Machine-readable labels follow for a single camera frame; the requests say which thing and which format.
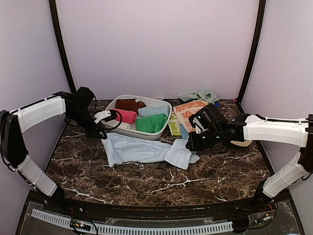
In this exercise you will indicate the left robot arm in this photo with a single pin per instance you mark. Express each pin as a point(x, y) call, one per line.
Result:
point(13, 124)

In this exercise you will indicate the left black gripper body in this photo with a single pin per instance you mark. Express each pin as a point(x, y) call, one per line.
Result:
point(97, 129)

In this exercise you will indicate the white slotted cable duct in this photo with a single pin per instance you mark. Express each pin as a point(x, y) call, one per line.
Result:
point(144, 229)

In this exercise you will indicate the black frame post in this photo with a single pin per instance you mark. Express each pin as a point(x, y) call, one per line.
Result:
point(61, 44)
point(253, 51)

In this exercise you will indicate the green microfiber towel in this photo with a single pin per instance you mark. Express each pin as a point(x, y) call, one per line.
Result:
point(151, 124)

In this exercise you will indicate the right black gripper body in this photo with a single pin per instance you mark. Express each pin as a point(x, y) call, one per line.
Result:
point(212, 137)

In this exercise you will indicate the orange patterned cloth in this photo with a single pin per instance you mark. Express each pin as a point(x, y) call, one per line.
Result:
point(184, 111)

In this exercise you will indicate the brown rolled towel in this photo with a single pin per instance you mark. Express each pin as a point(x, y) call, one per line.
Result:
point(129, 104)

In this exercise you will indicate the light blue rolled towel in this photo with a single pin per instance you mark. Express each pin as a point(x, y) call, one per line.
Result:
point(150, 111)

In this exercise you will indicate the sage green crumpled towel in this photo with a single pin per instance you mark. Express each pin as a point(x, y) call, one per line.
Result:
point(203, 95)

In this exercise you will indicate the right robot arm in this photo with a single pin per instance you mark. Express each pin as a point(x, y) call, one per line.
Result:
point(212, 127)

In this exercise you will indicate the small circuit board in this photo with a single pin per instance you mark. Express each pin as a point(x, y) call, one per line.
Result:
point(79, 226)

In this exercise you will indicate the black front rail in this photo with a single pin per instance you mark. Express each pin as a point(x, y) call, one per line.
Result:
point(233, 210)

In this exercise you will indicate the left black frame post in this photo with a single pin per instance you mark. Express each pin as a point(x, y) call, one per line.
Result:
point(61, 44)

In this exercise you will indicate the pink rolled towel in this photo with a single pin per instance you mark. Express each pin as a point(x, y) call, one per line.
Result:
point(125, 116)

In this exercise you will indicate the light blue towel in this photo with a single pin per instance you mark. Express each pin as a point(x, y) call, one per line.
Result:
point(122, 149)
point(150, 111)

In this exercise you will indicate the white plastic basin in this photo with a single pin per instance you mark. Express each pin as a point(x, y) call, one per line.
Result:
point(149, 102)

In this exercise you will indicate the white rolled towel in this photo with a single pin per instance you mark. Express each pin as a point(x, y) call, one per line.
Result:
point(126, 126)

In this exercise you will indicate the green patterned cloth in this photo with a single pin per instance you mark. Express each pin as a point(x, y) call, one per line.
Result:
point(174, 125)

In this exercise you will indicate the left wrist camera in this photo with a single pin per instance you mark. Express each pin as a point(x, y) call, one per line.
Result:
point(107, 116)

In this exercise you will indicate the right black frame post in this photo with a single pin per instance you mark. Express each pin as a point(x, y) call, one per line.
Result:
point(253, 51)

